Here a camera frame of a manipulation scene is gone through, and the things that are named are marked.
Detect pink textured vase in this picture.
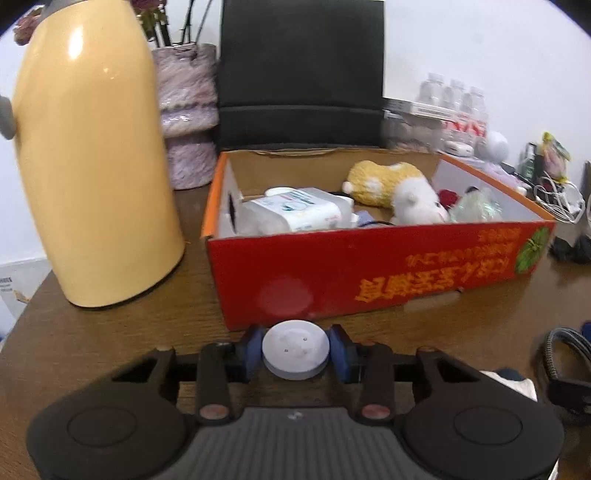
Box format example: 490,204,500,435
151,43,220,191

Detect red cardboard box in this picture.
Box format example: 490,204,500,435
201,147,557,332

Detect pink flowers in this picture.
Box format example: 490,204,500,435
13,0,218,49

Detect white cardboard carton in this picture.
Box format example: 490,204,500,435
0,258,51,334

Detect pale green glass ornament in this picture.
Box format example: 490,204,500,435
448,189,504,223

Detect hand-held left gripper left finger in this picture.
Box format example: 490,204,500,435
111,324,267,426

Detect grey braided cable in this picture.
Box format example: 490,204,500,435
542,327,591,384

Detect water bottles pack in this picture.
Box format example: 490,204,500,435
462,85,490,139

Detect clear water bottle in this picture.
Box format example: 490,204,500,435
442,78,467,134
418,71,446,108

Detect black paper gift bag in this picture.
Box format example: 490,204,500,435
217,0,386,153

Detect white and navy cloth bundle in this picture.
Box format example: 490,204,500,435
480,367,539,401

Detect clear plastic container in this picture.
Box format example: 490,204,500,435
381,113,444,151

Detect yellow green snack bag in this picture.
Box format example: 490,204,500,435
540,132,573,179

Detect wet wipes pack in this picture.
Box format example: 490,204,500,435
238,187,356,234

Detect dark green bottle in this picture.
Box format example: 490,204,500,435
522,143,546,184

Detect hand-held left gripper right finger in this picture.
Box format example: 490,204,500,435
327,324,483,426

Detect yellow thermos jug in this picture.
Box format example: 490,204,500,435
0,0,186,309

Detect white round puck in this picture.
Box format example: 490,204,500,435
262,320,331,381

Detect white cables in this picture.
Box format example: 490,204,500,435
533,173,591,225

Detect black cloth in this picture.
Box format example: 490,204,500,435
549,233,591,265

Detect white round speaker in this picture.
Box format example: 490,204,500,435
475,130,511,163

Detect flat white box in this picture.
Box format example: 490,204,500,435
383,98,455,121

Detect yellow and white plush toy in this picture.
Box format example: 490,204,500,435
342,160,451,225

